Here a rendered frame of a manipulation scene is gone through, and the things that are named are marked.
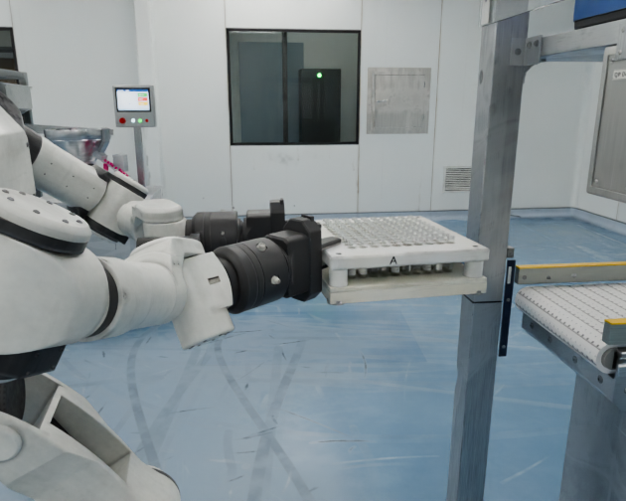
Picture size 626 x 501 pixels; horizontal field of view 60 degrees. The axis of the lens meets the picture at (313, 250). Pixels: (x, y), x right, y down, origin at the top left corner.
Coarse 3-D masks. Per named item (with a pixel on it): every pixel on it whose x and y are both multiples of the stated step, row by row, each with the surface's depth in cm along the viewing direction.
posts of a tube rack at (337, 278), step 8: (464, 264) 83; (472, 264) 82; (480, 264) 82; (336, 272) 77; (344, 272) 77; (464, 272) 83; (472, 272) 82; (480, 272) 82; (336, 280) 77; (344, 280) 77
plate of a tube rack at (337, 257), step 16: (432, 224) 97; (464, 240) 86; (336, 256) 76; (352, 256) 76; (368, 256) 77; (384, 256) 77; (400, 256) 78; (416, 256) 78; (432, 256) 79; (448, 256) 80; (464, 256) 80; (480, 256) 81
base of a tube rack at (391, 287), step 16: (400, 272) 84; (432, 272) 84; (448, 272) 84; (336, 288) 77; (352, 288) 77; (368, 288) 78; (384, 288) 79; (400, 288) 79; (416, 288) 80; (432, 288) 80; (448, 288) 81; (464, 288) 82; (480, 288) 82
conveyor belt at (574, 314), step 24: (528, 288) 103; (552, 288) 102; (576, 288) 102; (600, 288) 102; (624, 288) 102; (528, 312) 99; (552, 312) 92; (576, 312) 91; (600, 312) 91; (624, 312) 91; (576, 336) 85; (600, 336) 82; (600, 360) 80
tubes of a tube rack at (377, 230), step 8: (336, 224) 93; (344, 224) 92; (352, 224) 91; (360, 224) 91; (368, 224) 93; (376, 224) 92; (384, 224) 93; (392, 224) 92; (400, 224) 92; (408, 224) 93; (416, 224) 92; (344, 232) 89; (352, 232) 86; (360, 232) 86; (368, 232) 88; (376, 232) 87; (384, 232) 86; (392, 232) 87; (400, 232) 89; (408, 232) 86; (416, 232) 87; (424, 232) 88; (432, 232) 87; (368, 240) 82; (424, 240) 84; (432, 264) 86; (368, 272) 84
